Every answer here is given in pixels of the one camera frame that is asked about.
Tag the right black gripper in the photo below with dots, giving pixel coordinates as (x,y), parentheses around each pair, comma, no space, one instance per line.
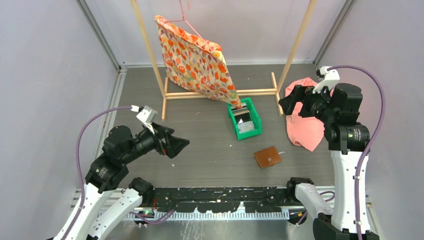
(302,93)

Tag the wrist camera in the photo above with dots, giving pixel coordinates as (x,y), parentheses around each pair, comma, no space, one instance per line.
(146,116)
(328,79)

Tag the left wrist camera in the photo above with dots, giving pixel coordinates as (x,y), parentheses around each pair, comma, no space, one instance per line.
(146,116)

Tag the floral fabric bag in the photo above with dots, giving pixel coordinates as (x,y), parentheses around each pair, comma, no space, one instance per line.
(192,65)

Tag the pink crumpled cloth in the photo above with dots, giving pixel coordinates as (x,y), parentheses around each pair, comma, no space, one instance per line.
(306,132)

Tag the green plastic card bin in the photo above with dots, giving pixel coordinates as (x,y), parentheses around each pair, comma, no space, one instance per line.
(255,118)

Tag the stack of credit cards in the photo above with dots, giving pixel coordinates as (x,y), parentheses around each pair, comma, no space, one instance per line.
(243,120)

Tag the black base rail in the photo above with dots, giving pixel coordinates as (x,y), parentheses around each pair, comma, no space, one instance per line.
(262,199)

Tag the aluminium frame rail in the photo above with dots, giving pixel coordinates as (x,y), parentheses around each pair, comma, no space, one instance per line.
(285,213)

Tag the pink wire hanger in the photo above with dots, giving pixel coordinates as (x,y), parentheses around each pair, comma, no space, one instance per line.
(196,16)

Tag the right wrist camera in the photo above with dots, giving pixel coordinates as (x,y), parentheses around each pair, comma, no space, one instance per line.
(328,79)

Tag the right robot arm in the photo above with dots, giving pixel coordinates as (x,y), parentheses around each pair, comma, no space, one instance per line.
(348,143)

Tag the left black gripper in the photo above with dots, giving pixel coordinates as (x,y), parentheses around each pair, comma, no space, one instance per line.
(171,146)

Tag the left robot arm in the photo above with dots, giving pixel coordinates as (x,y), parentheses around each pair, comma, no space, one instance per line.
(105,174)

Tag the brown leather card holder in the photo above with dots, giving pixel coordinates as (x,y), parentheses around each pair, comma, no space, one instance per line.
(267,157)

